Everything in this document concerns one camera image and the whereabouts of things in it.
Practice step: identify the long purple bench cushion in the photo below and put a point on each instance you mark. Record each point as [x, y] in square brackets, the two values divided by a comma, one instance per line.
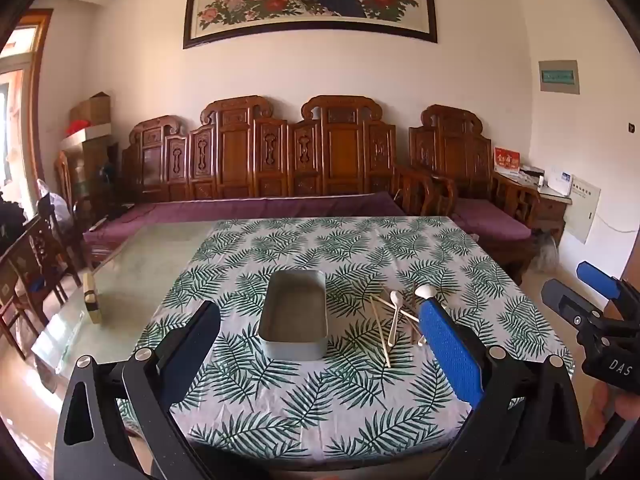
[225, 210]

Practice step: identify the red box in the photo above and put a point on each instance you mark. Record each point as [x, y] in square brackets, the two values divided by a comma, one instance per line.
[506, 162]

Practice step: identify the metal topped cabinet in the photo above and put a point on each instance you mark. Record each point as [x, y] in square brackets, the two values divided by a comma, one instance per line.
[90, 160]

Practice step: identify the person's right hand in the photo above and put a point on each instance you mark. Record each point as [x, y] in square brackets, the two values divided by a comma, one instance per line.
[600, 420]

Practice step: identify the white plastic spoon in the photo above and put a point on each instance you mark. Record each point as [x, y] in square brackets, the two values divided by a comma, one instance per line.
[426, 291]

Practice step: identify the white plastic bag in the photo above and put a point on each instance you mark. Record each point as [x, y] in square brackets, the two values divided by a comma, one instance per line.
[55, 202]

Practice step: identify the red cloth item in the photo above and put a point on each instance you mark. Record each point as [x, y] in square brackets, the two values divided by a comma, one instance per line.
[77, 127]

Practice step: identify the white wall panel door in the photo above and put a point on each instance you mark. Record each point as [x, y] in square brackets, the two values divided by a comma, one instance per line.
[582, 210]

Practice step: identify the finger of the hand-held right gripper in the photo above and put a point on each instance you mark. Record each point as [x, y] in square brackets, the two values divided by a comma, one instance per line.
[567, 307]
[597, 279]

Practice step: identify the wooden side table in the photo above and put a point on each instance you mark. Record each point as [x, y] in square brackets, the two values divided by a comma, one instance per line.
[552, 210]

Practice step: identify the white box with blue print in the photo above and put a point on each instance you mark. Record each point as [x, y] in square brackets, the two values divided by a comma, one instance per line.
[559, 181]

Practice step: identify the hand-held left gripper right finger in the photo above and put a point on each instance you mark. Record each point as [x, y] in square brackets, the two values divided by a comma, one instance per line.
[450, 350]

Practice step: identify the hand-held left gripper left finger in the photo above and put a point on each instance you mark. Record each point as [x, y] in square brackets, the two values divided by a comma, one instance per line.
[195, 350]

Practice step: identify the dark wooden chair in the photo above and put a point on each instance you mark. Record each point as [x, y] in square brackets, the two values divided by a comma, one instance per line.
[35, 270]

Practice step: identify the rectangular metal tray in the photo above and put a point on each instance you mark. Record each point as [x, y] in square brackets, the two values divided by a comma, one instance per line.
[295, 310]

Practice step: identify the green leaf print tablecloth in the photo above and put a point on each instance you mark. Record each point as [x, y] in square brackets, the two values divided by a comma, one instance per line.
[300, 400]

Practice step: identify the long carved wooden bench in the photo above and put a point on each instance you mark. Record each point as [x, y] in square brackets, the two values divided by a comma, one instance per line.
[280, 160]

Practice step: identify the wooden door frame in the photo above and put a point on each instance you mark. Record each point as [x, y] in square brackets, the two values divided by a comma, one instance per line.
[37, 110]

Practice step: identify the wooden block with black band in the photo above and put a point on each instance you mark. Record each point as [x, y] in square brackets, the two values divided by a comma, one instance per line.
[92, 300]

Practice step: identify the cardboard box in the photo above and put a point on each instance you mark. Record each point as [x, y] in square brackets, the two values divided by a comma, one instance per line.
[90, 109]

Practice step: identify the beige plastic spoon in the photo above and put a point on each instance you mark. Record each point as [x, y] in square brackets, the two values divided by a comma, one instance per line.
[396, 297]

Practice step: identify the green framed wall panel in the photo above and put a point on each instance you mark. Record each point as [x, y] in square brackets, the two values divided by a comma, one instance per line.
[558, 77]

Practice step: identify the framed floral painting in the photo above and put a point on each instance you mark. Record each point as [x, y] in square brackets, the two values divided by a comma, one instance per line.
[310, 0]

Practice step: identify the wooden chopstick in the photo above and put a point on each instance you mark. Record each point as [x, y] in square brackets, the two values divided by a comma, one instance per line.
[382, 340]
[414, 320]
[382, 301]

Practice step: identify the small purple seat cushion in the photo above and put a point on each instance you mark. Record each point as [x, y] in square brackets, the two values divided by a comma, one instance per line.
[492, 220]

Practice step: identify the carved wooden armchair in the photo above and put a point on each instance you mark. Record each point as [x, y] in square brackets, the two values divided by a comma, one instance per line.
[450, 150]

